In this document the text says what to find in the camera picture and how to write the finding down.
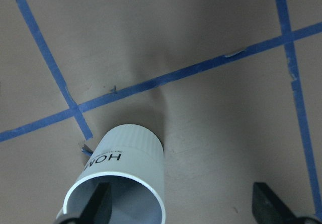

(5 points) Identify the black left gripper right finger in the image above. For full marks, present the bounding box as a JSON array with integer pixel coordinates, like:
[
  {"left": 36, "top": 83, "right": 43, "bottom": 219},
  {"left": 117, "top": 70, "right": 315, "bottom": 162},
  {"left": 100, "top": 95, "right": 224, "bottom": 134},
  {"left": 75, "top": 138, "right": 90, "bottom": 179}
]
[{"left": 252, "top": 182, "right": 297, "bottom": 223}]

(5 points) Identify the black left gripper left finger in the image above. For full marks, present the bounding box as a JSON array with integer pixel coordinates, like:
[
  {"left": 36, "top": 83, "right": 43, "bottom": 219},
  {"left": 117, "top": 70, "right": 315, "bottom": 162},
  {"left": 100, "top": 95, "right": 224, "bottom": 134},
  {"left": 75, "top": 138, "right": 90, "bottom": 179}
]
[{"left": 79, "top": 182, "right": 112, "bottom": 224}]

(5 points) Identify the white ribbed cup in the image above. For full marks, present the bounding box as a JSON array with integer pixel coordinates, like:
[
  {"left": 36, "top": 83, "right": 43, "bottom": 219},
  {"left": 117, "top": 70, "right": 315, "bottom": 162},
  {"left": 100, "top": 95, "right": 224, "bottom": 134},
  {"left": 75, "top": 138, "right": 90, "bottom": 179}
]
[{"left": 58, "top": 124, "right": 166, "bottom": 223}]

